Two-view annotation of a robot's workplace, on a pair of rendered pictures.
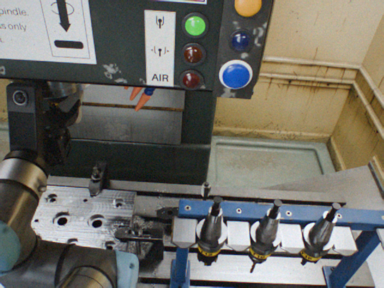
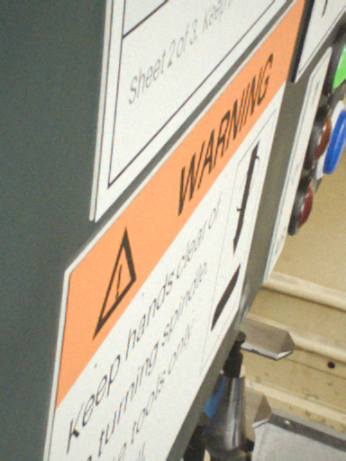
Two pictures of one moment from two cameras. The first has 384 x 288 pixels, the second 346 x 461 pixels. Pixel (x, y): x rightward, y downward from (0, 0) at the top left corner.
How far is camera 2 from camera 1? 46 cm
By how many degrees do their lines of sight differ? 58
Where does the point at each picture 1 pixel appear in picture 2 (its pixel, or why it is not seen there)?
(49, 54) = (196, 375)
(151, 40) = (297, 152)
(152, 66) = (280, 224)
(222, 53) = (333, 102)
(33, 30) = (199, 320)
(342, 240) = not seen: hidden behind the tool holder
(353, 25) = not seen: outside the picture
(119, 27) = (279, 158)
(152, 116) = not seen: outside the picture
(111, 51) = (256, 242)
